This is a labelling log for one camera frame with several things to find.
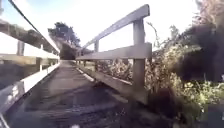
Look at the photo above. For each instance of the grey wooden railing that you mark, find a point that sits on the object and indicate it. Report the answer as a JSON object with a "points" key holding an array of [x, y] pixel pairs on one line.
{"points": [[128, 52], [30, 50]]}

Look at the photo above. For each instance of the dark green tree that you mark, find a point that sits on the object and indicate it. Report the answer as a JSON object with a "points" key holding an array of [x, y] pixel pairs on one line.
{"points": [[64, 33]]}

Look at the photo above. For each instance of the wooden plank bridge deck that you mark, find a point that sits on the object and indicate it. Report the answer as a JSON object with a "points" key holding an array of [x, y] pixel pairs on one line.
{"points": [[63, 96]]}

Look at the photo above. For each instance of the mass of bushes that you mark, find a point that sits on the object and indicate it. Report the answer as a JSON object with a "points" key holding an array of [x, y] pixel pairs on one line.
{"points": [[186, 66]]}

